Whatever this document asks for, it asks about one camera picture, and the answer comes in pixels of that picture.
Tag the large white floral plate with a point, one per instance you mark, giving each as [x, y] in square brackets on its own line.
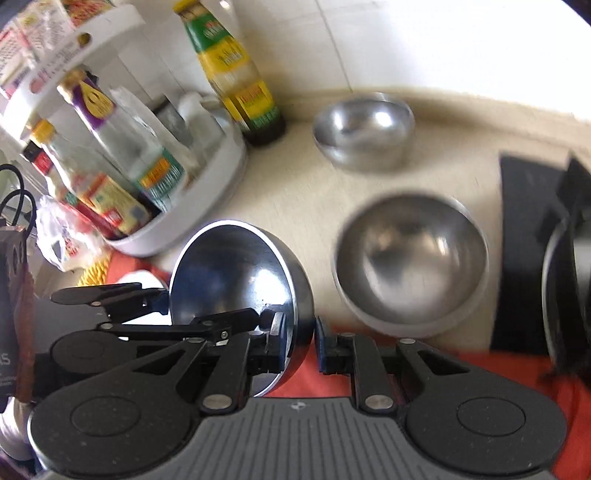
[147, 280]

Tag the steel bowl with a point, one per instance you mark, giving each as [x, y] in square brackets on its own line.
[370, 133]
[232, 265]

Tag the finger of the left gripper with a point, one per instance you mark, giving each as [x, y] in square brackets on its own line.
[212, 328]
[121, 302]

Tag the green-yellow label oil bottle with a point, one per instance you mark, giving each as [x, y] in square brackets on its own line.
[232, 74]

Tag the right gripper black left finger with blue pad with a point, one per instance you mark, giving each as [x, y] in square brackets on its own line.
[78, 435]

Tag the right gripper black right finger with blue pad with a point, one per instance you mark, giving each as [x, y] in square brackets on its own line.
[416, 411]

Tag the clear plastic bag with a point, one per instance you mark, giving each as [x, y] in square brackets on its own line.
[67, 239]

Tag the large near steel bowl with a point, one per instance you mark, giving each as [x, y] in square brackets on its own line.
[412, 264]

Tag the black gas stove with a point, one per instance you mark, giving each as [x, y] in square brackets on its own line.
[544, 298]

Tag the yellow-cap vinegar bottle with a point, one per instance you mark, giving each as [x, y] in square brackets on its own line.
[91, 178]

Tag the small white-cap clear bottle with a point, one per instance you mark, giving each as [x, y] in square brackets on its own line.
[207, 135]

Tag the red-cap dark sauce bottle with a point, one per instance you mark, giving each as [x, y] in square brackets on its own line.
[39, 159]

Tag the purple-label clear sauce bottle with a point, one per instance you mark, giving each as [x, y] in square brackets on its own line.
[133, 148]

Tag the yellow chenille mitt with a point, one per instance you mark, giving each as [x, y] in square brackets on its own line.
[96, 274]

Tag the white two-tier turntable rack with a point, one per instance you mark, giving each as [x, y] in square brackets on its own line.
[93, 45]

